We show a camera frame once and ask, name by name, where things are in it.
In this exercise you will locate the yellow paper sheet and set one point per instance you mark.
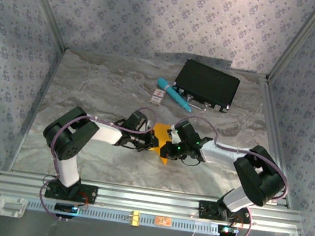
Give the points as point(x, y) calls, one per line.
point(161, 131)

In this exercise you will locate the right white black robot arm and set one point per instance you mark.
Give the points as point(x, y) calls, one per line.
point(222, 155)

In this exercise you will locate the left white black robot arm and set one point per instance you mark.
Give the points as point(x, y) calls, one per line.
point(105, 132)

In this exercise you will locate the small red white card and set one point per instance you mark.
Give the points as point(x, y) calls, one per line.
point(157, 96)

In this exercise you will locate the teal pen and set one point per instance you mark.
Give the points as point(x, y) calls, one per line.
point(175, 95)

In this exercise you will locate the black hard case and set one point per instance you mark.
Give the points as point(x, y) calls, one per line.
point(206, 82)

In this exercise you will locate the orange label tag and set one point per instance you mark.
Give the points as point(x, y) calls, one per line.
point(163, 221)

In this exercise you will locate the yellow connector block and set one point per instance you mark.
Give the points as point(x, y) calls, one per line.
point(134, 218)

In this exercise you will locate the black electronics module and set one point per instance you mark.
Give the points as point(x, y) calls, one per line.
point(228, 233)
point(64, 208)

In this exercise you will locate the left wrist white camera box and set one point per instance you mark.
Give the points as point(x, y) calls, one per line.
point(151, 123)

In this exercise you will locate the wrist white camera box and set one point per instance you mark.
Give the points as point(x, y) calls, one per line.
point(151, 123)
point(174, 136)

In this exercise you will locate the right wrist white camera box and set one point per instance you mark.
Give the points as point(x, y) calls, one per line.
point(174, 136)

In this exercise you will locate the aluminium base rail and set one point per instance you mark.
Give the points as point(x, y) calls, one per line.
point(149, 200)

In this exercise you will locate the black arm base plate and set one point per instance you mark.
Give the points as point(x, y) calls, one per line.
point(206, 210)
point(88, 193)

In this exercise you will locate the aluminium side rail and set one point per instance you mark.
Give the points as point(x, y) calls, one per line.
point(274, 122)
point(38, 107)

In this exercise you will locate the aluminium frame post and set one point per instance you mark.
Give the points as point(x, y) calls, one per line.
point(298, 41)
point(45, 5)

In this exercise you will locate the silver metal bracket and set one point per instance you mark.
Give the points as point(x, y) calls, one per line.
point(10, 206)

